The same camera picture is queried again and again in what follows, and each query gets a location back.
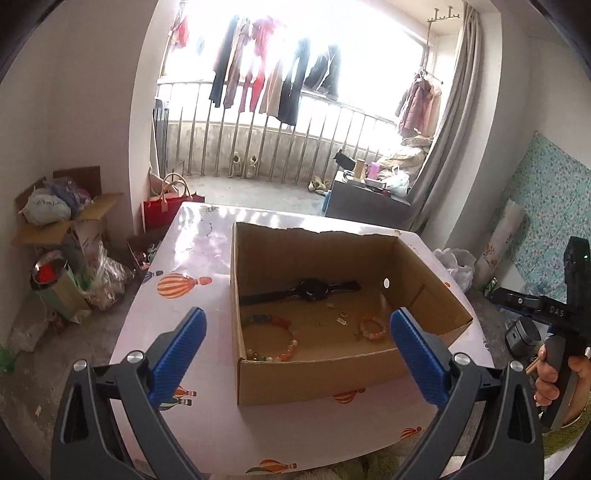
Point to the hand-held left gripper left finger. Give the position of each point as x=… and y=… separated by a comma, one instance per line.
x=184, y=350

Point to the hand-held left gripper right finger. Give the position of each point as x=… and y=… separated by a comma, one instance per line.
x=411, y=355

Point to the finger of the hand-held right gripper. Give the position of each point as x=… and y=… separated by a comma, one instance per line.
x=515, y=300

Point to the brown cardboard box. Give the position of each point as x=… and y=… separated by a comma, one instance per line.
x=295, y=378

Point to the person's right hand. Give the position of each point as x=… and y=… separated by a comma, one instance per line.
x=549, y=383

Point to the dark grey floor device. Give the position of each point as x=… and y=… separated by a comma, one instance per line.
x=521, y=337

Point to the rolled floral paper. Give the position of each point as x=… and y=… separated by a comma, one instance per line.
x=501, y=240

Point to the white plastic bag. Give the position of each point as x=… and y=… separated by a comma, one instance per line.
x=455, y=270

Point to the pink printed tablecloth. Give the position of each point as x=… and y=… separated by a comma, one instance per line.
x=194, y=258

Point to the clear plastic bag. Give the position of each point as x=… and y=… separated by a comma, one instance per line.
x=108, y=277

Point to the red shopping bag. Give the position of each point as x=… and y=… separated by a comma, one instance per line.
x=161, y=212

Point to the green bag with red bowl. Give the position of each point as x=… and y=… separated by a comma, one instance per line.
x=60, y=286

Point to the yellow-green fluffy rug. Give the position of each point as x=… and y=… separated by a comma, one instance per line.
x=561, y=438

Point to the grey cabinet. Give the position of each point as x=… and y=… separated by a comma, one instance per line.
x=364, y=203

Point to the open cardboard box with bags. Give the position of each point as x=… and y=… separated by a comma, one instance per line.
x=83, y=226

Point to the pile of bedding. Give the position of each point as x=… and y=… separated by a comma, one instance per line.
x=406, y=157

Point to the pink container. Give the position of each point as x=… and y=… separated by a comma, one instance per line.
x=373, y=170

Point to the white shoe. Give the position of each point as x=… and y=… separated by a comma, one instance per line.
x=251, y=167
x=235, y=167

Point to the purple bag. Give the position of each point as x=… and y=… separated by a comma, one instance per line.
x=74, y=194

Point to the small brown box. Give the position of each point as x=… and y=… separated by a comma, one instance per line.
x=359, y=168

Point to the pair of tan slippers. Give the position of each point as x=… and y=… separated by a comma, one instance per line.
x=318, y=184

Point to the grey curtain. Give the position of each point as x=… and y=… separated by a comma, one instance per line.
x=452, y=115

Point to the white sack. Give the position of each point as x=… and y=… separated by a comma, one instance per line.
x=46, y=207

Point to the small black device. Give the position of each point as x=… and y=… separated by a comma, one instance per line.
x=344, y=160

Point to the hanging pink jackets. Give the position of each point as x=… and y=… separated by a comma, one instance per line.
x=418, y=108

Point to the folded grey rack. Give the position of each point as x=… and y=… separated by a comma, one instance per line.
x=160, y=134

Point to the metal balcony railing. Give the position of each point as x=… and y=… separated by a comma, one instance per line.
x=277, y=138

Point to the metal coat rack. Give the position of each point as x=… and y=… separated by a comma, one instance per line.
x=438, y=27

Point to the row of hanging clothes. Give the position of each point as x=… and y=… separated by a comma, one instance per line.
x=277, y=69

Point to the floral wall cloth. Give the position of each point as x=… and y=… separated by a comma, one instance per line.
x=549, y=207

